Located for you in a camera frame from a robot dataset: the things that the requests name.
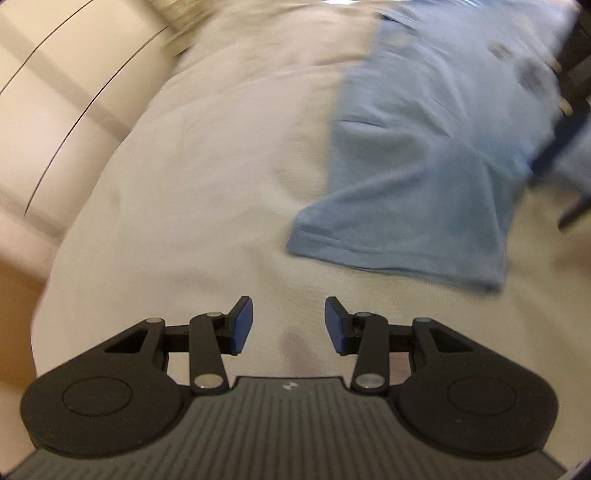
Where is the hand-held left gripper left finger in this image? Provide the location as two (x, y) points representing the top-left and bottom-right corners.
(104, 295), (254, 395)

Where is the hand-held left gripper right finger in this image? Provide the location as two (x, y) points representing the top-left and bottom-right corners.
(324, 296), (468, 395)

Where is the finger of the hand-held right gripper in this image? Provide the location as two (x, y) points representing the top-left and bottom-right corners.
(557, 193), (591, 232)
(530, 9), (591, 177)

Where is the blue t-shirt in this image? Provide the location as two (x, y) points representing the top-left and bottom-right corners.
(286, 0), (591, 294)

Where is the white bed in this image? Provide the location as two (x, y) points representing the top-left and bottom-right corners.
(30, 0), (591, 462)

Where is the white wardrobe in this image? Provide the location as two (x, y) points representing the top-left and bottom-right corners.
(0, 0), (182, 278)

